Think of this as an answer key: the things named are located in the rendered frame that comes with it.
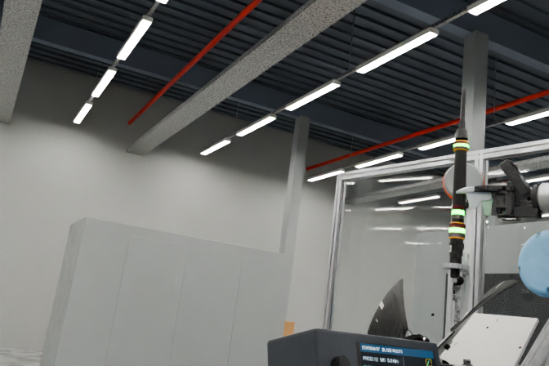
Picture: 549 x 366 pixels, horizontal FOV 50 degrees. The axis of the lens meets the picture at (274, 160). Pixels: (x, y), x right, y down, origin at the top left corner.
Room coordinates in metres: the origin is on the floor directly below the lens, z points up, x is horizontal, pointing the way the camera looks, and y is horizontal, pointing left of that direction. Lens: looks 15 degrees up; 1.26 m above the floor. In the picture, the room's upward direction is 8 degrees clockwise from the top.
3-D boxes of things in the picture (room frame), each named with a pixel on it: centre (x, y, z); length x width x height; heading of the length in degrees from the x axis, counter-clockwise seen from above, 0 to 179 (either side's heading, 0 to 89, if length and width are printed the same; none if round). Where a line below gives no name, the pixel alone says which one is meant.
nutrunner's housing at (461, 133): (1.61, -0.53, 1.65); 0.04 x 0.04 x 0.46
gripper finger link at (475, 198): (1.54, -0.54, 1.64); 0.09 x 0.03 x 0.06; 67
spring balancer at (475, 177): (2.29, -0.77, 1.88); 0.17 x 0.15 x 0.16; 36
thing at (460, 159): (1.61, -0.53, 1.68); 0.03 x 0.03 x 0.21
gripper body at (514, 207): (1.50, -0.65, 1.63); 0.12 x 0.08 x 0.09; 46
